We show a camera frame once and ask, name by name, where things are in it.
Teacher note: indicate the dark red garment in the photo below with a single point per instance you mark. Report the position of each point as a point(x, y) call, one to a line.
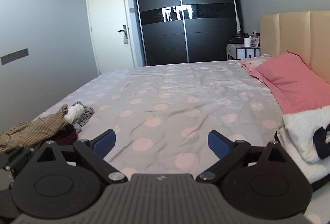
point(65, 137)

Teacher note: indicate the grey pink-dotted bed cover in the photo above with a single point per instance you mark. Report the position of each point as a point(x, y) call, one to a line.
point(162, 115)

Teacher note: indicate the light grey sweatshirt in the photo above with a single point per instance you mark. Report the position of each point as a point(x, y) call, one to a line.
point(305, 137)

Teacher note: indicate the white ribbed garment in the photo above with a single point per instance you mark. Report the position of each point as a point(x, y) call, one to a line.
point(74, 113)

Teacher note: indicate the beige padded headboard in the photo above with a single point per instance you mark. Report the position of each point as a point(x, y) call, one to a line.
point(303, 33)

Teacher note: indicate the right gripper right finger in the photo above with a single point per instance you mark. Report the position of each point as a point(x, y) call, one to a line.
point(230, 154)

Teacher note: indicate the white roll on cabinet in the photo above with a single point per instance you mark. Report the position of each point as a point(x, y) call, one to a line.
point(247, 41)

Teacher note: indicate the white bedside cabinet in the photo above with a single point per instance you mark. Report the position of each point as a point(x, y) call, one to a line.
point(240, 52)

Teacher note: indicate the patterned pink pillow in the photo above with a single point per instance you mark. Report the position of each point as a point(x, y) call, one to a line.
point(251, 63)

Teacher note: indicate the picture frame on cabinet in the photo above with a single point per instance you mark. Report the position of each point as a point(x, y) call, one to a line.
point(254, 40)

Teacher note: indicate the white door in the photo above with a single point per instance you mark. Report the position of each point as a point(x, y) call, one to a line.
point(109, 29)

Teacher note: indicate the beige striped garment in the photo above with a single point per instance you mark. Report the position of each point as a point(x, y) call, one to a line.
point(28, 134)

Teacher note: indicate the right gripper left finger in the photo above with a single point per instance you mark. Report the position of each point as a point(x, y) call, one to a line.
point(91, 155)

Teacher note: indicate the grey wall switch plate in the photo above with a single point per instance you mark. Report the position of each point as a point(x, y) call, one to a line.
point(14, 56)

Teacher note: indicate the grey patterned garment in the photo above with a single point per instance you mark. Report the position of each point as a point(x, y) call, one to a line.
point(84, 117)

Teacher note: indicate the black sliding wardrobe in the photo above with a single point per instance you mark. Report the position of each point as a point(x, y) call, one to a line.
point(183, 31)

